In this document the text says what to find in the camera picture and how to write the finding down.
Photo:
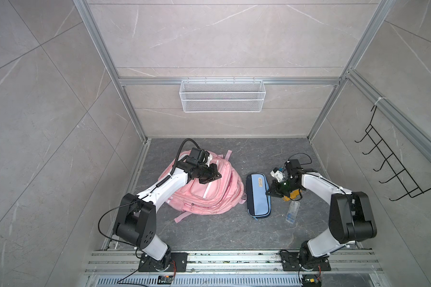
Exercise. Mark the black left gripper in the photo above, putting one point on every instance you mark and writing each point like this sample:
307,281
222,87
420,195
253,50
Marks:
215,174

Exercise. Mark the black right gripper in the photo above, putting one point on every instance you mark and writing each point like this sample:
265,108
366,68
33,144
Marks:
275,189

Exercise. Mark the blue pencil case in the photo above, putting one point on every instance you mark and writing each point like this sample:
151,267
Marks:
258,202

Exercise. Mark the pink school backpack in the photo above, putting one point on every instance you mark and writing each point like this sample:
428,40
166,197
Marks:
214,198

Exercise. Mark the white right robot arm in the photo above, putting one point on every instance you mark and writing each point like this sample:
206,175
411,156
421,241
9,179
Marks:
350,215

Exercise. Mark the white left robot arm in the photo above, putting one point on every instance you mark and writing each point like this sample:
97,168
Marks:
136,219

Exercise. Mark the clear plastic eraser box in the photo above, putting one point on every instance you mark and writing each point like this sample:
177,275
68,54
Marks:
292,212

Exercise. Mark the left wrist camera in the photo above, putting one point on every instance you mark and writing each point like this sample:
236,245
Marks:
199,157

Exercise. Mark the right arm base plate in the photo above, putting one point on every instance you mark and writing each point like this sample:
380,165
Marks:
297,261

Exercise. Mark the white wire mesh basket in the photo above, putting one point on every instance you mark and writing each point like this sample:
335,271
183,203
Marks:
200,96

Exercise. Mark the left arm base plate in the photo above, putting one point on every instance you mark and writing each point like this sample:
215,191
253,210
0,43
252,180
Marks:
161,262

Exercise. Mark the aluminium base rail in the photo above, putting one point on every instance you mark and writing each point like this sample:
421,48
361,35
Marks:
235,261

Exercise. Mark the black wire hook rack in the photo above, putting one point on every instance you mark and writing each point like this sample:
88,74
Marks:
411,188

